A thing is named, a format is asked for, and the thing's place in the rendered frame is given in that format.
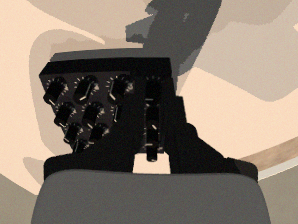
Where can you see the black knob box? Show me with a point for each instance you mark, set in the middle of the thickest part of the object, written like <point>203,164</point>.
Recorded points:
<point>93,79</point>

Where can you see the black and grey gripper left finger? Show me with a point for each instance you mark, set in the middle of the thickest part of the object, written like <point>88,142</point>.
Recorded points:
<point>113,151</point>

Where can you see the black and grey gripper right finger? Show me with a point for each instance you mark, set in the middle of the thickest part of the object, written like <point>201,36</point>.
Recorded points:
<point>180,138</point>

